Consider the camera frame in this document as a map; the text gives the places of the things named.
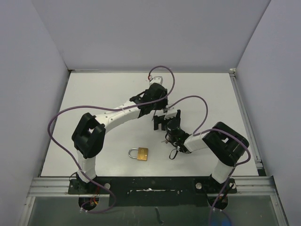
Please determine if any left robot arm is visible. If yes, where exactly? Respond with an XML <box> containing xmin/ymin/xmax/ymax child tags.
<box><xmin>71</xmin><ymin>83</ymin><xmax>168</xmax><ymax>194</ymax></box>

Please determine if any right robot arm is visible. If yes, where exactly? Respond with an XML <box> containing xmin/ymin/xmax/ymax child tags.
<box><xmin>153</xmin><ymin>110</ymin><xmax>249</xmax><ymax>193</ymax></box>

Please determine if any lower brass padlock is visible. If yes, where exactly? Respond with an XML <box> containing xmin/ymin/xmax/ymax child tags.
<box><xmin>128</xmin><ymin>147</ymin><xmax>149</xmax><ymax>161</ymax></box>

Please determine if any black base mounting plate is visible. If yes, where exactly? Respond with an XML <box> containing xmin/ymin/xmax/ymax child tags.
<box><xmin>68</xmin><ymin>176</ymin><xmax>237</xmax><ymax>210</ymax></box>

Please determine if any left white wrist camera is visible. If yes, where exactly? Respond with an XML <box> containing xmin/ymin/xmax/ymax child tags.
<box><xmin>148</xmin><ymin>76</ymin><xmax>163</xmax><ymax>86</ymax></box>

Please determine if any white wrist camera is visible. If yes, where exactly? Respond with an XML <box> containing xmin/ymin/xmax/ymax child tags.
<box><xmin>148</xmin><ymin>76</ymin><xmax>163</xmax><ymax>86</ymax></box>
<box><xmin>163</xmin><ymin>107</ymin><xmax>177</xmax><ymax>120</ymax></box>

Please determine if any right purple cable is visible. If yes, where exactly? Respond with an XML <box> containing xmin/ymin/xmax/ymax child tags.
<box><xmin>164</xmin><ymin>95</ymin><xmax>251</xmax><ymax>226</ymax></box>

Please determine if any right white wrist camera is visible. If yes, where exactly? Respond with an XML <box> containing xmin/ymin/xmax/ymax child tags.
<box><xmin>163</xmin><ymin>107</ymin><xmax>177</xmax><ymax>120</ymax></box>

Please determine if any aluminium right rail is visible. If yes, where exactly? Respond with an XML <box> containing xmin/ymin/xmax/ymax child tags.
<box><xmin>229</xmin><ymin>68</ymin><xmax>266</xmax><ymax>177</ymax></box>

